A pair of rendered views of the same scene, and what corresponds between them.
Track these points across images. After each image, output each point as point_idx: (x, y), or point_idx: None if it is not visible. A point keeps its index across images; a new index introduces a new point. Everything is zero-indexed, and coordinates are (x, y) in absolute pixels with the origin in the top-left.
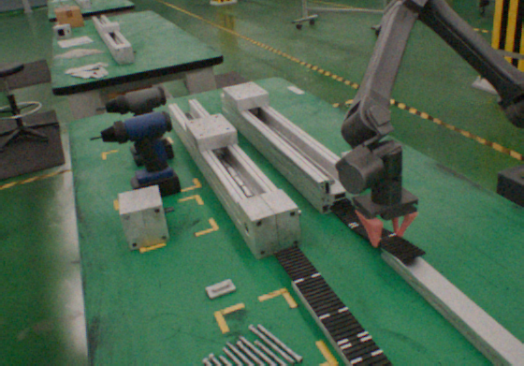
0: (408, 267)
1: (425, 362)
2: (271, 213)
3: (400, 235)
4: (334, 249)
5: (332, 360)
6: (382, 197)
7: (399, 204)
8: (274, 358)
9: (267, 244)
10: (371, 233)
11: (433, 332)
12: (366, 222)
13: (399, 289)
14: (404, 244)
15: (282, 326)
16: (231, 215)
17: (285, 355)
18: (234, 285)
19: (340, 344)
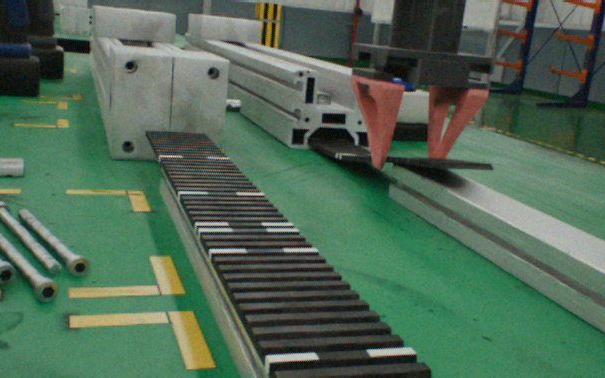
0: (445, 186)
1: (443, 331)
2: (166, 55)
3: (439, 156)
4: (290, 176)
5: (172, 286)
6: (413, 26)
7: (449, 53)
8: (8, 251)
9: (142, 129)
10: (377, 136)
11: (482, 293)
12: (369, 107)
13: (412, 231)
14: (446, 159)
15: (84, 226)
16: (104, 113)
17: (45, 252)
18: (28, 171)
19: (200, 227)
